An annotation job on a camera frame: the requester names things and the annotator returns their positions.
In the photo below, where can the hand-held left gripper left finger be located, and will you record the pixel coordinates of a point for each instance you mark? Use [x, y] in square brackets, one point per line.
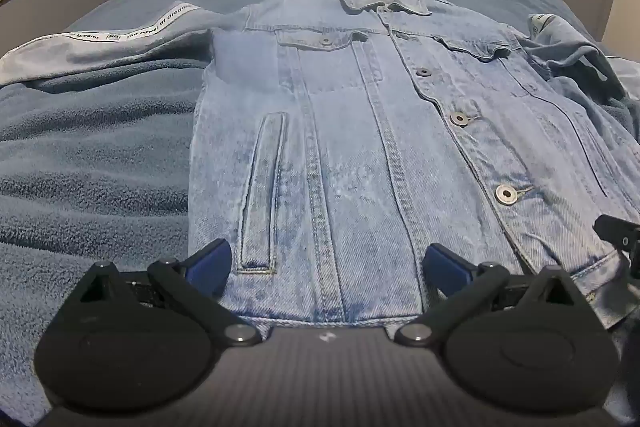
[207, 267]

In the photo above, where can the blue fleece blanket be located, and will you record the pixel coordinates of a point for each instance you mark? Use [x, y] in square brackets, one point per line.
[100, 157]

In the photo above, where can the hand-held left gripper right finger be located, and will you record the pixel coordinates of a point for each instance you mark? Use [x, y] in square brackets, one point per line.
[445, 269]

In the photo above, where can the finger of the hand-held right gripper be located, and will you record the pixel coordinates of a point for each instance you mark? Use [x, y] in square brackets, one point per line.
[620, 234]

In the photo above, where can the light blue denim jacket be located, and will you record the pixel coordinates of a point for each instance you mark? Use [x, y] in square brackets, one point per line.
[350, 132]

